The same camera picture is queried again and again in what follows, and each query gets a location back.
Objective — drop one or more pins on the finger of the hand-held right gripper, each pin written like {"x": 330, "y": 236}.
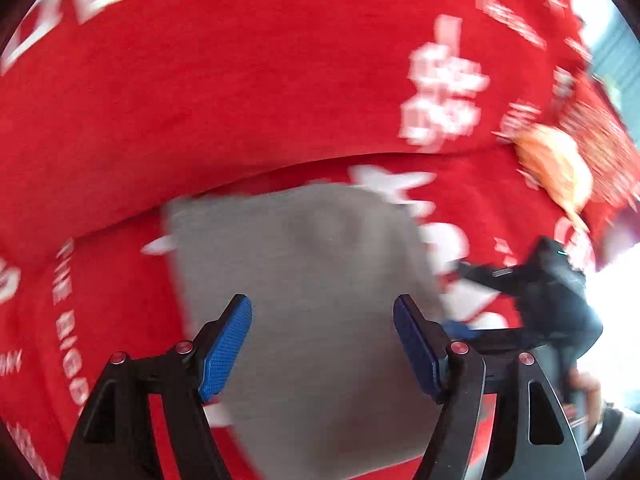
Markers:
{"x": 492, "y": 277}
{"x": 457, "y": 330}

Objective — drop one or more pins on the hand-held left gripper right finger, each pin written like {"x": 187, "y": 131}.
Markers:
{"x": 417, "y": 350}

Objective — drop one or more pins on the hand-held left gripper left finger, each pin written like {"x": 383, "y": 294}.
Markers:
{"x": 227, "y": 350}

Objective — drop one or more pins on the grey knit sweater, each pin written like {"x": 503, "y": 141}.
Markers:
{"x": 310, "y": 270}

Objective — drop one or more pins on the person's right forearm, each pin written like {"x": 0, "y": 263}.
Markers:
{"x": 612, "y": 435}

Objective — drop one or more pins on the person's right hand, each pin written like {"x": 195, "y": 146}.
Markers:
{"x": 589, "y": 390}

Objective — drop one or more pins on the orange plush toy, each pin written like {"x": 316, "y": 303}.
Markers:
{"x": 555, "y": 167}

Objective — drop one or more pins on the red gold patterned cloth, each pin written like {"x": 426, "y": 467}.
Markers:
{"x": 602, "y": 145}

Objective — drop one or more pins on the red printed blanket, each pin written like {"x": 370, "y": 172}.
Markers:
{"x": 225, "y": 100}

